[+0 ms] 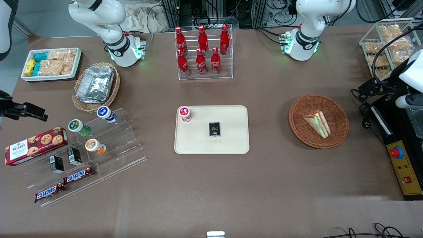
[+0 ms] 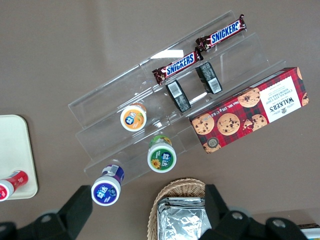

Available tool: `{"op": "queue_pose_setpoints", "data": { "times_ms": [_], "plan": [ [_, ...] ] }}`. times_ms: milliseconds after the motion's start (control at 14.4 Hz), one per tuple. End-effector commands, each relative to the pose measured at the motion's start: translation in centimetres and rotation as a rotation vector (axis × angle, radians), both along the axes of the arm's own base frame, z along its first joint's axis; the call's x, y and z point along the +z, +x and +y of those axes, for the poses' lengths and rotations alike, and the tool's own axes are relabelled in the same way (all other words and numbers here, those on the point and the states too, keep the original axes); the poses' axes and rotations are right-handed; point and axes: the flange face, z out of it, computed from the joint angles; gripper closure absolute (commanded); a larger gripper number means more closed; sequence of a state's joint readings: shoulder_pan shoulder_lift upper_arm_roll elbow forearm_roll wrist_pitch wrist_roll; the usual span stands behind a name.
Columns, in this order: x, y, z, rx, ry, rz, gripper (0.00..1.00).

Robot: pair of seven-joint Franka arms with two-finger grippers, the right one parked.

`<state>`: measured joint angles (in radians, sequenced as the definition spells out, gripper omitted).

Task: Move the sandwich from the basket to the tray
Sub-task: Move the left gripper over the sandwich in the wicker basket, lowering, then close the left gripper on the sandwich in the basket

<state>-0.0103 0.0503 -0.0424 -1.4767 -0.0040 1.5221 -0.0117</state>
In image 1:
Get snickers bar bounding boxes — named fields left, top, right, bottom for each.
left=63, top=166, right=95, bottom=185
left=34, top=183, right=66, bottom=204

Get red capped yogurt bottle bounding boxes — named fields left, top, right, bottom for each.
left=179, top=106, right=192, bottom=123

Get black equipment platform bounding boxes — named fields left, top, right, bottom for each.
left=370, top=95, right=423, bottom=201

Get clear acrylic bottle rack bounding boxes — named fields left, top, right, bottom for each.
left=175, top=24, right=234, bottom=81

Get red tartan cookie box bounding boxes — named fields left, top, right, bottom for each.
left=5, top=127, right=69, bottom=167

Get black cable bundle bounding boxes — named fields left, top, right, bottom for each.
left=350, top=89, right=388, bottom=146

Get green labelled yogurt bottle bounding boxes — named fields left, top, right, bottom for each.
left=68, top=119, right=91, bottom=137

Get crumpled beige paper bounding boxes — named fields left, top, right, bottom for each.
left=122, top=3, right=170, bottom=34

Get clear acrylic stepped stand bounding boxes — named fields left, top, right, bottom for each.
left=15, top=107, right=148, bottom=208

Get small black barcode box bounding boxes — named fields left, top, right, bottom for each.
left=50, top=155, right=65, bottom=174
left=67, top=147, right=83, bottom=166

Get yellow snack packet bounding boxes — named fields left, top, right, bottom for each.
left=24, top=59, right=36, bottom=77

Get clear plastic container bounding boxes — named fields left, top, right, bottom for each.
left=406, top=109, right=423, bottom=139

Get triangular sandwich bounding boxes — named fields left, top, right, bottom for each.
left=303, top=110, right=331, bottom=139

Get blue labelled yogurt bottle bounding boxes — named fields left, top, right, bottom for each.
left=96, top=106, right=117, bottom=124

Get grey connector box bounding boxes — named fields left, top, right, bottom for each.
left=132, top=36, right=148, bottom=60

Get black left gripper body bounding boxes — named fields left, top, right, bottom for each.
left=386, top=59, right=415, bottom=92

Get oval tan wicker basket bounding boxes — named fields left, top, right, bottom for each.
left=72, top=62, right=121, bottom=113

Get round brown wicker basket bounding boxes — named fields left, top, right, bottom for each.
left=288, top=94, right=350, bottom=149

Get cream plastic tray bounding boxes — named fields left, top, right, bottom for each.
left=174, top=105, right=250, bottom=155

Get orange labelled yogurt bottle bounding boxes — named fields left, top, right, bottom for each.
left=85, top=139, right=107, bottom=156

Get black floor cables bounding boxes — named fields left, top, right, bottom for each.
left=320, top=223, right=415, bottom=238

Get long black cable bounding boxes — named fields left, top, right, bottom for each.
left=371, top=22, right=423, bottom=87

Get white wire rack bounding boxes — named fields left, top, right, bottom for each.
left=359, top=18, right=423, bottom=80

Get yellow control panel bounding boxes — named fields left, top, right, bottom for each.
left=386, top=140, right=423, bottom=196

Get aluminium equipment frame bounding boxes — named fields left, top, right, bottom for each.
left=158, top=0, right=299, bottom=30

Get red cola bottle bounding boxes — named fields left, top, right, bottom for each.
left=177, top=49, right=190, bottom=77
left=175, top=26, right=186, bottom=56
left=219, top=23, right=230, bottom=55
left=195, top=48, right=207, bottom=76
left=198, top=25, right=209, bottom=53
left=211, top=47, right=221, bottom=75

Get white rectangular bin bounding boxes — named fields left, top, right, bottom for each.
left=20, top=48, right=82, bottom=82

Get stack of foil trays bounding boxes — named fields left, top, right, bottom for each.
left=76, top=66, right=115, bottom=104

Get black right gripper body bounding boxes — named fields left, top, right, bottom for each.
left=0, top=89, right=14, bottom=121

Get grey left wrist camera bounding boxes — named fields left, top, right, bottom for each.
left=395, top=94, right=423, bottom=110

